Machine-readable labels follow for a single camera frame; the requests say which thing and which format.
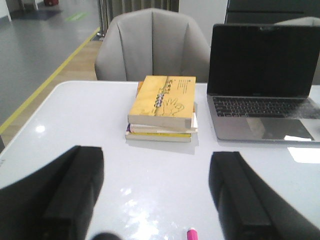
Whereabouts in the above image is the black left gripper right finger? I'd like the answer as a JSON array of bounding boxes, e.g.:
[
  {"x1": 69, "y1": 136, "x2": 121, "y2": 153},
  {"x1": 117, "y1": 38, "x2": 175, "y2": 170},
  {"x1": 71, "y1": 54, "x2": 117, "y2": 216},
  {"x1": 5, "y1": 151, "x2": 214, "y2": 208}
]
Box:
[{"x1": 208, "y1": 151, "x2": 320, "y2": 240}]

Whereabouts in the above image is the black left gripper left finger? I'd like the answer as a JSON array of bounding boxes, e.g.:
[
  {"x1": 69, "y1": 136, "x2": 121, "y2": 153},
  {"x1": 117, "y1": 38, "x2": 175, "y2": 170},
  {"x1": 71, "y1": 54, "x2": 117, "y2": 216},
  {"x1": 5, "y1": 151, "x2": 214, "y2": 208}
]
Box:
[{"x1": 0, "y1": 145, "x2": 104, "y2": 240}]

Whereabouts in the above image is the pink marker pen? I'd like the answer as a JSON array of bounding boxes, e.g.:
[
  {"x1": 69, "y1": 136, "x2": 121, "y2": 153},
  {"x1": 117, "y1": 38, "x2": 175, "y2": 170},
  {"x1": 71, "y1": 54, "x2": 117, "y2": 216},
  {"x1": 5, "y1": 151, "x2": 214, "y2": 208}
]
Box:
[{"x1": 186, "y1": 227, "x2": 199, "y2": 240}]

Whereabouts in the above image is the yellow-spined bottom book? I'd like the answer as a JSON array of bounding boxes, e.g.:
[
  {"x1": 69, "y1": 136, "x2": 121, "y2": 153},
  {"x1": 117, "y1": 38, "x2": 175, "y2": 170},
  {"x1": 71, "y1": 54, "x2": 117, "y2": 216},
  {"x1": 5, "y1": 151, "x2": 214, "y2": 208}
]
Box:
[{"x1": 125, "y1": 131, "x2": 192, "y2": 143}]

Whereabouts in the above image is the white middle book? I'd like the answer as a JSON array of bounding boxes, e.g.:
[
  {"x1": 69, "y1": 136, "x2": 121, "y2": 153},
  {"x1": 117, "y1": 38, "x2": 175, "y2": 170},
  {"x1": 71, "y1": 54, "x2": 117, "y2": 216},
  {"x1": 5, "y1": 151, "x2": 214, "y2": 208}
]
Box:
[{"x1": 127, "y1": 98, "x2": 198, "y2": 134}]

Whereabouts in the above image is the grey open laptop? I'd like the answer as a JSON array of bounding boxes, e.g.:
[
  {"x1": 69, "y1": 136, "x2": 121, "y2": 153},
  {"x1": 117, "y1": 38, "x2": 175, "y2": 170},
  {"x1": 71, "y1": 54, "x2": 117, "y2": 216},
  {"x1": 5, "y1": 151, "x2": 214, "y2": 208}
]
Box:
[{"x1": 207, "y1": 24, "x2": 320, "y2": 143}]

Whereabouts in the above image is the yellow top book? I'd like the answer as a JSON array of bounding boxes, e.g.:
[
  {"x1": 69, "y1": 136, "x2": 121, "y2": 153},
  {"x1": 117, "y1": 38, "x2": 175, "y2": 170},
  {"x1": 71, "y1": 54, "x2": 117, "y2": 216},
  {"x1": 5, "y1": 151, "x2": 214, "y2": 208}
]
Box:
[{"x1": 127, "y1": 75, "x2": 196, "y2": 129}]

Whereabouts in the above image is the grey upholstered chair left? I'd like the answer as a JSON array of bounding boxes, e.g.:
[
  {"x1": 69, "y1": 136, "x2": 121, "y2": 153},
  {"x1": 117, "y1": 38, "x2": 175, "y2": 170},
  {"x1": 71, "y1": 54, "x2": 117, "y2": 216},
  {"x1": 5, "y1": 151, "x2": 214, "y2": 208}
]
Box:
[{"x1": 94, "y1": 8, "x2": 210, "y2": 83}]

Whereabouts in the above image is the grey upholstered chair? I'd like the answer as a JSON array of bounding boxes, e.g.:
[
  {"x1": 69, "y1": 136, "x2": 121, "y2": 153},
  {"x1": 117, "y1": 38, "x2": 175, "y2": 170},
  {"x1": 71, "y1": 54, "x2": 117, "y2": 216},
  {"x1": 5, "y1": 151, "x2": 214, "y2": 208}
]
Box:
[
  {"x1": 273, "y1": 16, "x2": 320, "y2": 86},
  {"x1": 94, "y1": 8, "x2": 210, "y2": 83}
]

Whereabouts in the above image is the grey upholstered chair right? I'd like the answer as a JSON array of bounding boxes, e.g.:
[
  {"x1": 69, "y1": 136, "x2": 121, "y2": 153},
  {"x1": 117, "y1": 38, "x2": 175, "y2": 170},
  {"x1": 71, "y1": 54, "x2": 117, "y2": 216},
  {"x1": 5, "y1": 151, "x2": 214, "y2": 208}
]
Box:
[{"x1": 273, "y1": 16, "x2": 320, "y2": 86}]

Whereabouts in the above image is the dark kitchen counter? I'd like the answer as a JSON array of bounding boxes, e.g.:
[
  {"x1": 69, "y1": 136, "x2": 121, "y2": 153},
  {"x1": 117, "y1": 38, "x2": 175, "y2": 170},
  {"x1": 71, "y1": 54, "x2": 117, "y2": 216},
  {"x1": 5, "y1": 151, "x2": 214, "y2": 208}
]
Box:
[{"x1": 224, "y1": 0, "x2": 320, "y2": 24}]

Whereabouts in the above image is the red waste bin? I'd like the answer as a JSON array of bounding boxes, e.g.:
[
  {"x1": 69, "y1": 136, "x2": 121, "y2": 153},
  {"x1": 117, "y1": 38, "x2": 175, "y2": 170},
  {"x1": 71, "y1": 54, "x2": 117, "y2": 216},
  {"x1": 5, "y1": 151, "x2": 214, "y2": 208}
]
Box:
[{"x1": 43, "y1": 0, "x2": 59, "y2": 7}]

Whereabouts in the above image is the white refrigerator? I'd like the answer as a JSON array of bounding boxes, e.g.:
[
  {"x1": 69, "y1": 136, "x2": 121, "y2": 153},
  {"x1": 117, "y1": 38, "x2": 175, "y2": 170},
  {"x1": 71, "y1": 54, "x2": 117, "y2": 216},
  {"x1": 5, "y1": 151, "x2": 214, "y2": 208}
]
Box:
[{"x1": 178, "y1": 0, "x2": 228, "y2": 46}]

